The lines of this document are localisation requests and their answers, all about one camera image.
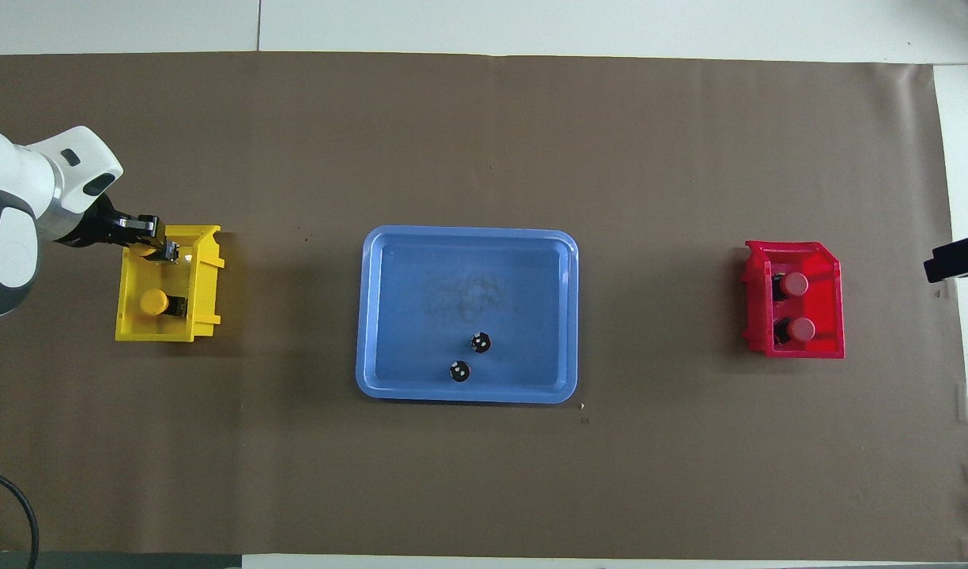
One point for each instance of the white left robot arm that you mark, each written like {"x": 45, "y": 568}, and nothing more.
{"x": 17, "y": 197}

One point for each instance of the yellow plastic bin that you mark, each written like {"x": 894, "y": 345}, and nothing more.
{"x": 203, "y": 284}

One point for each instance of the red plastic bin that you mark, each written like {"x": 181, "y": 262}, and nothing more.
{"x": 823, "y": 304}

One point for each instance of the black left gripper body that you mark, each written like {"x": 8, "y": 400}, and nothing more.
{"x": 96, "y": 227}

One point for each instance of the red push button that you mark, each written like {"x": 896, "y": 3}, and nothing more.
{"x": 796, "y": 284}
{"x": 802, "y": 329}

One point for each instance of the brown paper mat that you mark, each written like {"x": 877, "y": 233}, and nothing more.
{"x": 484, "y": 142}

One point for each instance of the blue plastic tray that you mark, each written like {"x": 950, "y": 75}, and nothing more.
{"x": 420, "y": 316}

